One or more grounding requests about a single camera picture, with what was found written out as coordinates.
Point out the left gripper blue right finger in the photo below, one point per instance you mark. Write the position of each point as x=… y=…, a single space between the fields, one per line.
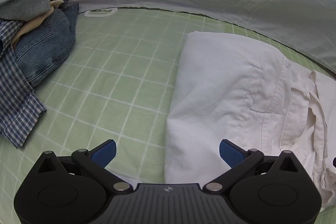
x=242 y=163

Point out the white hooded garment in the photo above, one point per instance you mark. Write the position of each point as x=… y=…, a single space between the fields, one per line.
x=237 y=88

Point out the blue plaid shirt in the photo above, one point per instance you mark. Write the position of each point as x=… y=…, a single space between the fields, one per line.
x=20 y=106

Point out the blue denim jeans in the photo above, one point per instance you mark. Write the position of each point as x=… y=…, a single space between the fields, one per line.
x=44 y=49

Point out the beige garment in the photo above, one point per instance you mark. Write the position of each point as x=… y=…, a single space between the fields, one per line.
x=35 y=22

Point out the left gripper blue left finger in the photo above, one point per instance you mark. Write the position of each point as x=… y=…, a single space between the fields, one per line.
x=93 y=164

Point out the white label tag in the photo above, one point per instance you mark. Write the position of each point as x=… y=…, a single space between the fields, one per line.
x=100 y=13

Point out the green grid bed sheet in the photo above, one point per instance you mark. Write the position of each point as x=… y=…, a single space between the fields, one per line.
x=117 y=83

